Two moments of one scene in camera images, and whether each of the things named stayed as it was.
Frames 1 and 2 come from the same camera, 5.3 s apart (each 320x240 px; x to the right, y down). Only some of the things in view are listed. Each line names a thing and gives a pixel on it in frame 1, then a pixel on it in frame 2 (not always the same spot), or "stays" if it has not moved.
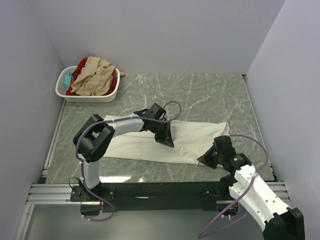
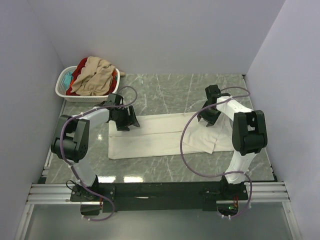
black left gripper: x=166 y=137 -> x=123 y=126
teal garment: x=67 y=79 stays
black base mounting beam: x=154 y=196 stays
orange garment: x=71 y=82 stays
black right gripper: x=205 y=158 -> x=211 y=120
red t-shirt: x=80 y=66 stays
